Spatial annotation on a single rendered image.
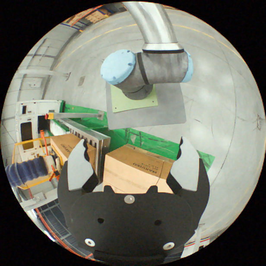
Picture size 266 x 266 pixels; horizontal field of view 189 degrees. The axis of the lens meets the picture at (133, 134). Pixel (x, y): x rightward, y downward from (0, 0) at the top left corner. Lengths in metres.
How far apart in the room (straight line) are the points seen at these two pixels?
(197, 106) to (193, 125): 0.28
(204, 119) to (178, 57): 1.13
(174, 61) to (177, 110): 0.30
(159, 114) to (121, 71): 0.32
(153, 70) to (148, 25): 0.17
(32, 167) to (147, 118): 1.13
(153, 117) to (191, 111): 0.87
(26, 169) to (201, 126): 2.09
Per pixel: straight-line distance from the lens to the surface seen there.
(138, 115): 0.54
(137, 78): 0.33
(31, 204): 2.20
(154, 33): 0.30
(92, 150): 1.03
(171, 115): 0.51
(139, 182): 0.96
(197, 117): 1.32
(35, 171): 1.08
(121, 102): 0.57
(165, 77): 0.33
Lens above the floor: 1.26
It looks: 66 degrees down
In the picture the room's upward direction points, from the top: 108 degrees counter-clockwise
